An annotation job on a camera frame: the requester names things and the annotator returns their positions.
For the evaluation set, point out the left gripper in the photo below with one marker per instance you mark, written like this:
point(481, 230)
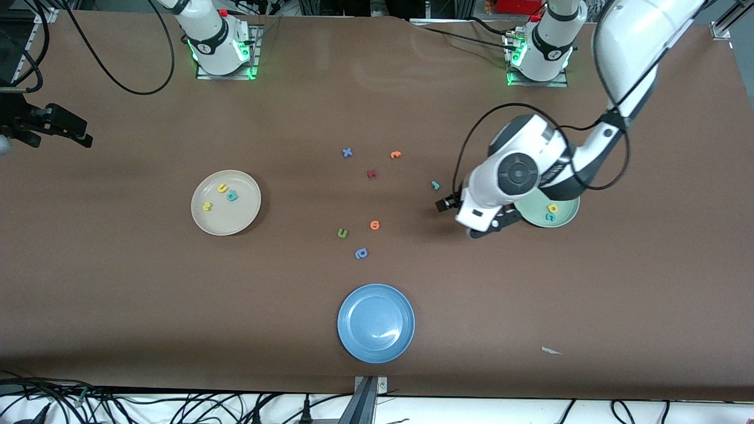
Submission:
point(443, 205)

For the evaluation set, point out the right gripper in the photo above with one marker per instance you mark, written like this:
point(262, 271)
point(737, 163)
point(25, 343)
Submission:
point(17, 119)

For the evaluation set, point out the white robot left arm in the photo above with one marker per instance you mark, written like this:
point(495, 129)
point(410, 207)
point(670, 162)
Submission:
point(636, 35)

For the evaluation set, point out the blue foam letter p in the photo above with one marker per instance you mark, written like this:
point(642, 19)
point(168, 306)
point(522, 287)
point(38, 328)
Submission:
point(361, 253)

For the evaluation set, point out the green round plate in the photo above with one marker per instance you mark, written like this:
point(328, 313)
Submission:
point(566, 215)

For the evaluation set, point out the blue round plate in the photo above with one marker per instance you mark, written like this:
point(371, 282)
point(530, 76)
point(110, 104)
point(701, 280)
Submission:
point(376, 323)

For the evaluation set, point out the white paper scrap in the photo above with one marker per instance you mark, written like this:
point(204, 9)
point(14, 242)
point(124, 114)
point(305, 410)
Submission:
point(551, 351)

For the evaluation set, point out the beige round plate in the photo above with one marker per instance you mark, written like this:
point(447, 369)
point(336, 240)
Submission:
point(225, 218)

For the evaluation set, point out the red box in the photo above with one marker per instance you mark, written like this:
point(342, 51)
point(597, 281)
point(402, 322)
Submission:
point(518, 6)

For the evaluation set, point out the aluminium frame rail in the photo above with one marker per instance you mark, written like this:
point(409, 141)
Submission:
point(723, 26)
point(47, 16)

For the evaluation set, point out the grey metal bracket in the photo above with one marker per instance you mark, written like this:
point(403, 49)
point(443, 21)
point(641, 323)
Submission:
point(366, 400)

